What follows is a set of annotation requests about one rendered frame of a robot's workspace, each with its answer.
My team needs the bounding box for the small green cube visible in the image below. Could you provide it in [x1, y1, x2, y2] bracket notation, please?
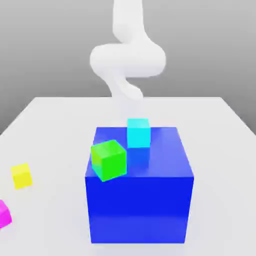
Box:
[90, 139, 128, 182]

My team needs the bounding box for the large blue box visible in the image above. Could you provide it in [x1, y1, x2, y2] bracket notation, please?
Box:
[84, 126, 195, 244]

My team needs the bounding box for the small yellow cube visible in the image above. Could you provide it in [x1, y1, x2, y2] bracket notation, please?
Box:
[10, 162, 34, 190]

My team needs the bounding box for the small magenta cube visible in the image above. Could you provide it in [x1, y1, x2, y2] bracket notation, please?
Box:
[0, 199, 13, 229]

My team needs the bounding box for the small cyan cube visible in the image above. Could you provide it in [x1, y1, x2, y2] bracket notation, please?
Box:
[126, 118, 151, 149]

